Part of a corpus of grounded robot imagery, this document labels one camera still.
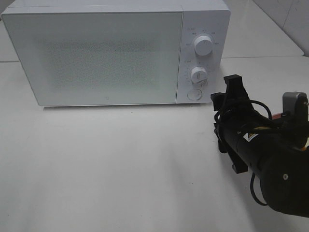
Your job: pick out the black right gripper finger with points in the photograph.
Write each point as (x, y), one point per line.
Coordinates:
(235, 88)
(238, 165)

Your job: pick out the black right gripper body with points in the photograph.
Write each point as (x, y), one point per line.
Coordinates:
(231, 109)

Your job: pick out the round white door button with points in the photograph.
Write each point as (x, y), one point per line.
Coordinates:
(194, 94)

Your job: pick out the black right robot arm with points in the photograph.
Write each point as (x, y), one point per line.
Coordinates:
(273, 147)

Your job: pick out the lower white microwave knob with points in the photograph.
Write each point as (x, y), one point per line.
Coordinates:
(198, 75)

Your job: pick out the white microwave knob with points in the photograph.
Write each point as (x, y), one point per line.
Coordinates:
(203, 45)
(198, 75)

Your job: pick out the upper white microwave knob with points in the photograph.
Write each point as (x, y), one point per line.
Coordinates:
(203, 45)

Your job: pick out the white microwave oven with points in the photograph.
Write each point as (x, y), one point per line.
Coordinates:
(199, 17)

